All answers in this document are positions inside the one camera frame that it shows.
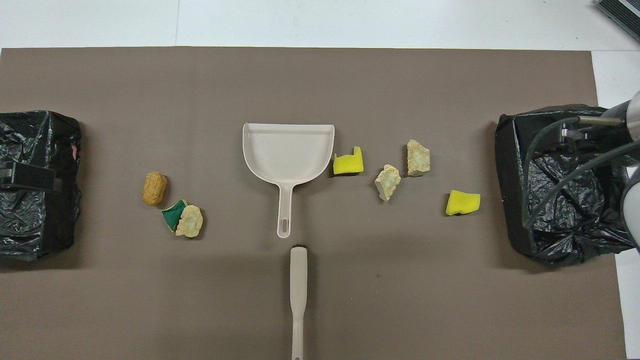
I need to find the plain yellow sponge piece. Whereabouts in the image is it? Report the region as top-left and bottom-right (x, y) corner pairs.
(445, 189), (481, 217)

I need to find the pale grey-faced foam chunk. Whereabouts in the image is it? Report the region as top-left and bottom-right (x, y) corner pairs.
(374, 164), (402, 202)

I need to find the beige handled dust brush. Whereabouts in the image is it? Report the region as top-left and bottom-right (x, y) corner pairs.
(290, 245), (309, 360)

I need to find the green and yellow sponge piece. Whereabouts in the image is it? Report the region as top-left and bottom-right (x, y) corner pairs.
(161, 199), (189, 233)

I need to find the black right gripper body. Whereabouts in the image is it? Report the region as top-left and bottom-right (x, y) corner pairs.
(560, 122), (601, 150)

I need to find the dark ribbed panel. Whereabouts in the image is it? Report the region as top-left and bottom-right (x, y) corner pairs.
(596, 0), (640, 43)

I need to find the brown paper table mat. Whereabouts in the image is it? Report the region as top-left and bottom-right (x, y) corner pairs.
(0, 46), (627, 360)

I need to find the orange-brown foam lump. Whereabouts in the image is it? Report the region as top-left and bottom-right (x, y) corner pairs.
(141, 171), (168, 207)

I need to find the pale rounded foam chunk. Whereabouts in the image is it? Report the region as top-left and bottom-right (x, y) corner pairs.
(175, 204), (204, 238)

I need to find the notched yellow sponge piece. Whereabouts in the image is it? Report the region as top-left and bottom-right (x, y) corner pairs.
(333, 146), (365, 175)

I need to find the tan layered foam chunk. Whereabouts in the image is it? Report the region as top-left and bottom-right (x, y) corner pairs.
(406, 139), (431, 177)

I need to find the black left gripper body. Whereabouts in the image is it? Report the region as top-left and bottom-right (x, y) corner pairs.
(0, 161), (64, 194)

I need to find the black bin with pink mark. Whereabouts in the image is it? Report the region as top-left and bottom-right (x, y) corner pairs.
(0, 110), (82, 261)

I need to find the beige plastic dustpan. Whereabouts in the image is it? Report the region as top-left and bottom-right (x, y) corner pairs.
(242, 123), (336, 239)

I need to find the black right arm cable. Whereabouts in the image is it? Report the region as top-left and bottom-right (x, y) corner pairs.
(521, 116), (640, 231)

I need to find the black bag-lined trash bin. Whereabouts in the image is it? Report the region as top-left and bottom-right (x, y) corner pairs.
(495, 104), (640, 266)

